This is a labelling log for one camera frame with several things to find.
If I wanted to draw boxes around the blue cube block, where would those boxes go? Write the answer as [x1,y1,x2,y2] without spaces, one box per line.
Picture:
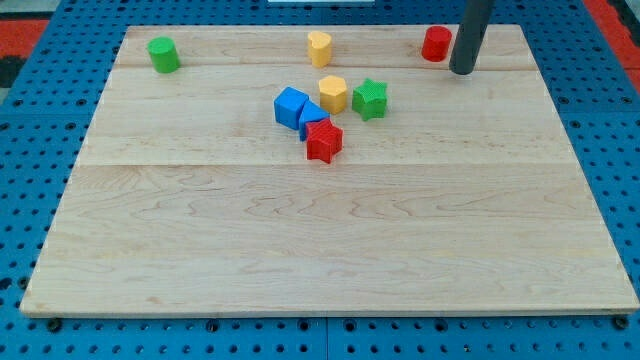
[274,87,309,130]

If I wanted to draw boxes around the red cylinder block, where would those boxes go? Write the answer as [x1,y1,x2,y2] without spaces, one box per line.
[421,25,452,62]

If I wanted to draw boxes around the green star block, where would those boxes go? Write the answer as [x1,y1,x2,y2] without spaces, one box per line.
[352,78,388,121]

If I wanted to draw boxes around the red star block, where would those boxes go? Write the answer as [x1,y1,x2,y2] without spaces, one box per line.
[306,118,343,164]

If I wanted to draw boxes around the yellow heart block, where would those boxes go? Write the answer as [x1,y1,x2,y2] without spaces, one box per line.
[307,31,332,68]

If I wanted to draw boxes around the green cylinder block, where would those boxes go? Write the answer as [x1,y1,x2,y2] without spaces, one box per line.
[147,36,180,74]

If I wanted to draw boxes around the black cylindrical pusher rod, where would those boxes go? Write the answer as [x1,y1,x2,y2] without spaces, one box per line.
[449,0,495,75]

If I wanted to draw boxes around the yellow hexagon block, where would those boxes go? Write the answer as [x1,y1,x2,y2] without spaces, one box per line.
[318,75,347,114]

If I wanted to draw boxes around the blue triangle block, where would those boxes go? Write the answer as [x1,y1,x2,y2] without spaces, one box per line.
[298,100,330,142]

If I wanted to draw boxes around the wooden board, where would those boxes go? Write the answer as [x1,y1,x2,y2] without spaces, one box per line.
[20,25,639,319]

